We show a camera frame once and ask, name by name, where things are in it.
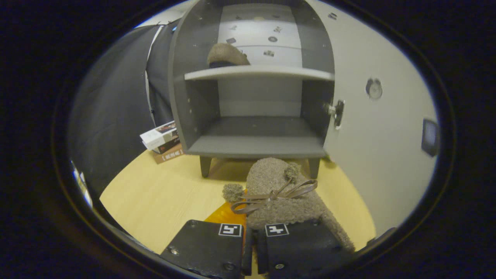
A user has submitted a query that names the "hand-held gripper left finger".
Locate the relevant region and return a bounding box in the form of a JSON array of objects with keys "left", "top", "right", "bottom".
[{"left": 160, "top": 201, "right": 253, "bottom": 277}]

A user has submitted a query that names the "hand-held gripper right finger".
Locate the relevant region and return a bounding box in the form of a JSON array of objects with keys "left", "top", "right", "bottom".
[{"left": 256, "top": 220, "right": 355, "bottom": 279}]

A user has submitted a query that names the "brown fuzzy shoe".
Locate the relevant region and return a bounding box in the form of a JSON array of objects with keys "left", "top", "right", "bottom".
[
  {"left": 207, "top": 43, "right": 251, "bottom": 69},
  {"left": 222, "top": 157, "right": 356, "bottom": 253}
]

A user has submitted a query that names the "grey shoe cabinet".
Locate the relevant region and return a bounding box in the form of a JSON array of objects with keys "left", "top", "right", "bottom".
[{"left": 168, "top": 0, "right": 336, "bottom": 179}]

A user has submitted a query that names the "brown cardboard box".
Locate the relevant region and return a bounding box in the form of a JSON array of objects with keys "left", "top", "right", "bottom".
[{"left": 151, "top": 143, "right": 184, "bottom": 165}]

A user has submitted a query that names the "white printed box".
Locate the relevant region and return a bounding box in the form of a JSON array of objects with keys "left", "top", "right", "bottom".
[{"left": 139, "top": 121, "right": 179, "bottom": 151}]

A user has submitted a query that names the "black backdrop cloth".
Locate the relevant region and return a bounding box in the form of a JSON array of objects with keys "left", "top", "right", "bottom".
[{"left": 68, "top": 21, "right": 183, "bottom": 198}]

